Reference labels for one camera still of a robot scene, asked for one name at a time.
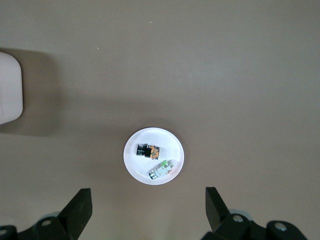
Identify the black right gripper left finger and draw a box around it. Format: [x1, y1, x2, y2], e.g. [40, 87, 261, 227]
[0, 188, 93, 240]

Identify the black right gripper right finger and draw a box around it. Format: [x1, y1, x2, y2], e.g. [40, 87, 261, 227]
[199, 186, 310, 240]

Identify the orange and black switch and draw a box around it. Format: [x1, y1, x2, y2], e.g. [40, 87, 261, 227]
[135, 143, 161, 161]

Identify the pale pink round plate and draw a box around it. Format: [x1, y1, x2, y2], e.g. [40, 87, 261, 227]
[123, 127, 186, 186]

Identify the pale pink lidded storage box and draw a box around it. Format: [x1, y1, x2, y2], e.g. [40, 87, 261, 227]
[0, 51, 24, 126]

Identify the green and white switch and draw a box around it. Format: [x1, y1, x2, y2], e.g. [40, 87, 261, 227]
[148, 159, 176, 181]

